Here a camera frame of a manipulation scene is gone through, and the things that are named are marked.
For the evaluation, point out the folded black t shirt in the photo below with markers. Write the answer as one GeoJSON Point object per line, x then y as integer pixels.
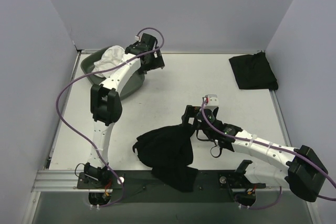
{"type": "Point", "coordinates": [253, 72]}

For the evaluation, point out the black t shirt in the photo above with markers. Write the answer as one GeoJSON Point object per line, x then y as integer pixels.
{"type": "Point", "coordinates": [168, 151]}
{"type": "Point", "coordinates": [253, 72]}

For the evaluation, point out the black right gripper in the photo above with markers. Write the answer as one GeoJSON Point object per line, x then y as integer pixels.
{"type": "Point", "coordinates": [188, 115]}

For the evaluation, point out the aluminium front rail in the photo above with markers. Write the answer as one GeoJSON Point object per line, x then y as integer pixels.
{"type": "Point", "coordinates": [71, 181]}

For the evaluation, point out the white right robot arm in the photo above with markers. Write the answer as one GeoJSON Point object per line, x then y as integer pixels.
{"type": "Point", "coordinates": [299, 169]}

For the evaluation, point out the crumpled white t shirt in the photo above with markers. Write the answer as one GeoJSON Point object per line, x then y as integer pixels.
{"type": "Point", "coordinates": [110, 58]}

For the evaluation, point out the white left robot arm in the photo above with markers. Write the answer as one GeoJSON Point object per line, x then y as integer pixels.
{"type": "Point", "coordinates": [105, 102]}

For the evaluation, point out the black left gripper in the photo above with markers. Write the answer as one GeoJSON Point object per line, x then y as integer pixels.
{"type": "Point", "coordinates": [156, 60]}

